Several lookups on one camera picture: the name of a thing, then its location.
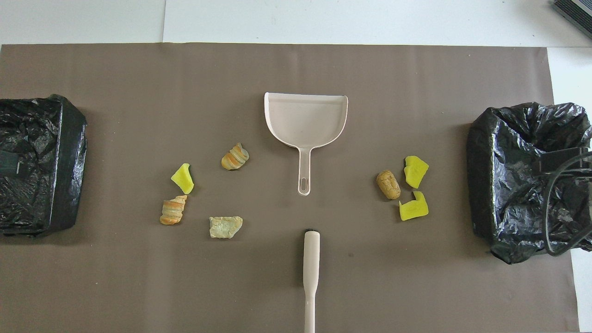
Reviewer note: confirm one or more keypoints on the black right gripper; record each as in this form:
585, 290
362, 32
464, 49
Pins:
545, 164

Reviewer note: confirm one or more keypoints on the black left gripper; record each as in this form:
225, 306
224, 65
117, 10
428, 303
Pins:
9, 163

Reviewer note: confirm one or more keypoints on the toy croissant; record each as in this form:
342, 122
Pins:
235, 157
172, 212

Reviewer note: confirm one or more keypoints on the yellow sponge chunk green edge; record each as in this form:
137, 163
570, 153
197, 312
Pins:
183, 180

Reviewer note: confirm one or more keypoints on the pale bread piece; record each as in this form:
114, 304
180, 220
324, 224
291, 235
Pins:
225, 227

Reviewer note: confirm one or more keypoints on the beige plastic dustpan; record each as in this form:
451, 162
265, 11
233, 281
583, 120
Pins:
305, 120

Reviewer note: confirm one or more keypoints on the black bag lined bin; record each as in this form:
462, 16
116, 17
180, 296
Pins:
499, 185

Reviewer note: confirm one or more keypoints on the black bag wrapped box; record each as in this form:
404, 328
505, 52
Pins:
41, 194

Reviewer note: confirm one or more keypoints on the notched yellow sponge chunk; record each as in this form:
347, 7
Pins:
413, 210

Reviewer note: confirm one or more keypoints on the brown paper table mat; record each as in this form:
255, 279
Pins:
138, 92

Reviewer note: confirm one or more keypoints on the dark ribbed device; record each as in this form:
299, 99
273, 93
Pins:
578, 11

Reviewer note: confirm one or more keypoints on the brown bread roll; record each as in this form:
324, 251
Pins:
388, 185

